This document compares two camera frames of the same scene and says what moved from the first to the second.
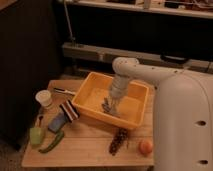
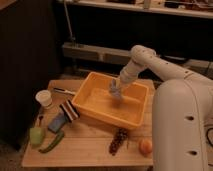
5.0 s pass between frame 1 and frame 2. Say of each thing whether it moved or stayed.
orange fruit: stayed
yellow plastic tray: stayed
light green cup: stayed
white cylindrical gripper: moved
